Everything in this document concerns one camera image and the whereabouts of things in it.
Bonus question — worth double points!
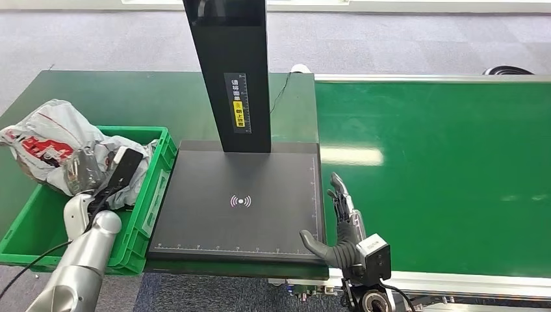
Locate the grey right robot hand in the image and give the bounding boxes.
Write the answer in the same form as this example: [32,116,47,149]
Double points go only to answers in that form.
[299,172,368,271]

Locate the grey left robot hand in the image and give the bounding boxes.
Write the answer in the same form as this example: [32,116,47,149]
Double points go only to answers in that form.
[63,145,105,196]

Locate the white package with red print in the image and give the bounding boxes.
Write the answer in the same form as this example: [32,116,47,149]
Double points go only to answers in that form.
[0,99,114,197]

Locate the connector block under conveyor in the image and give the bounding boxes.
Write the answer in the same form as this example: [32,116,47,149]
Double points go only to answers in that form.
[284,279,341,301]

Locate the white package with red label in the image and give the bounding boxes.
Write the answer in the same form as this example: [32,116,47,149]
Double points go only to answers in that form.
[92,135,159,211]

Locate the green plastic delivery box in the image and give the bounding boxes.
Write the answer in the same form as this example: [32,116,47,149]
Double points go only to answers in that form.
[0,125,179,276]

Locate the clear label holder on box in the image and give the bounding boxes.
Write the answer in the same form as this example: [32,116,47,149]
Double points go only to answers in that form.
[140,168,171,238]

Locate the green conveyor belt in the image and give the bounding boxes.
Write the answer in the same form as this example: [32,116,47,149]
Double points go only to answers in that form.
[268,73,551,312]

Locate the black inbound scanner machine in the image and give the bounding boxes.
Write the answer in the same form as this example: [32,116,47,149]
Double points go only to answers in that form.
[146,0,329,265]

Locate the black round floor object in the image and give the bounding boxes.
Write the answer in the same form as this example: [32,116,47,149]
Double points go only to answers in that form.
[481,65,535,77]

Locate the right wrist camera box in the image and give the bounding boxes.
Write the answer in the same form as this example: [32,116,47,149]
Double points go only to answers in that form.
[355,233,393,286]

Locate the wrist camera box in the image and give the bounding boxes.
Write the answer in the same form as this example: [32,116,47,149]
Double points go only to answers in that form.
[355,233,393,286]
[103,146,145,192]

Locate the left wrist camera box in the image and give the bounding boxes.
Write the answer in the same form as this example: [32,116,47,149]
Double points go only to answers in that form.
[103,146,145,192]

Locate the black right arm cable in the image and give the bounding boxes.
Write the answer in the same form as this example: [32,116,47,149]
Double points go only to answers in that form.
[379,279,418,312]

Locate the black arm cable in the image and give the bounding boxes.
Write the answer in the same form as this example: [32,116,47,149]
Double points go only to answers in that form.
[379,279,418,312]
[0,189,114,302]

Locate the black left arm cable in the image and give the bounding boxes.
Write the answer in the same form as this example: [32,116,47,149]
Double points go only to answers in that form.
[0,189,114,302]

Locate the thin black cable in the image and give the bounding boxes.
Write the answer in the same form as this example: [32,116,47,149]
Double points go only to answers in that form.
[269,71,292,116]

